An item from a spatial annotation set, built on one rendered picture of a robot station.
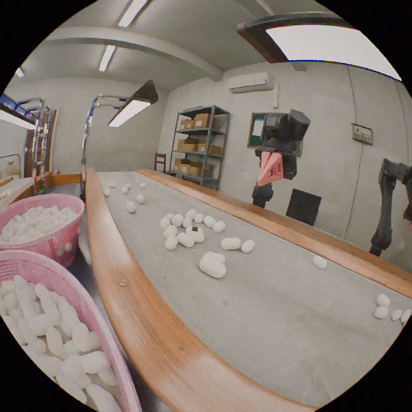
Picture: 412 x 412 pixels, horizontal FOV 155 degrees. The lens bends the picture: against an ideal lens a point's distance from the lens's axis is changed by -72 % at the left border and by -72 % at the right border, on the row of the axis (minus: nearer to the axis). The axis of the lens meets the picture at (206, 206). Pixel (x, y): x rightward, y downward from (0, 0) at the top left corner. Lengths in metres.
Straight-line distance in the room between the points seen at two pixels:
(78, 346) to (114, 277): 0.09
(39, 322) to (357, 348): 0.33
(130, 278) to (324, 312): 0.23
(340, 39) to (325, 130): 2.23
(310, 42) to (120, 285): 0.31
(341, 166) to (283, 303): 2.15
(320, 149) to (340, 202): 0.74
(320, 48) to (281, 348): 0.30
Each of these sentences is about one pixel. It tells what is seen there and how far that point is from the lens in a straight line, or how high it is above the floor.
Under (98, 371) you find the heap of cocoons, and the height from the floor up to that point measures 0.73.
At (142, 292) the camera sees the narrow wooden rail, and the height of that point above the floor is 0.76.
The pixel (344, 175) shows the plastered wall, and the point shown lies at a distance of 2.27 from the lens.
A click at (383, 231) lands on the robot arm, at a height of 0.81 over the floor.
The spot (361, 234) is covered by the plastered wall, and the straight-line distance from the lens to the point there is 2.36.
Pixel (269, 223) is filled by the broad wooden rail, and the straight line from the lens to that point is 0.41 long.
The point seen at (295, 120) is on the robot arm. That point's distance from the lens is 0.40.
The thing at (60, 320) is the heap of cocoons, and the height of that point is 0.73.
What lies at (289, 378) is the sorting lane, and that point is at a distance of 0.17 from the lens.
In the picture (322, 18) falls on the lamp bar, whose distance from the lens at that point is 0.19.
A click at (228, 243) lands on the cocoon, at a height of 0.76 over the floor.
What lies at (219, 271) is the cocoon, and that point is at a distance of 0.20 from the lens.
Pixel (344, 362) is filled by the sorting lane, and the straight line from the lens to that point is 0.22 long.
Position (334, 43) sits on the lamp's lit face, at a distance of 0.21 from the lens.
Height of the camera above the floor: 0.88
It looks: 16 degrees down
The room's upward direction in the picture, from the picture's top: 9 degrees clockwise
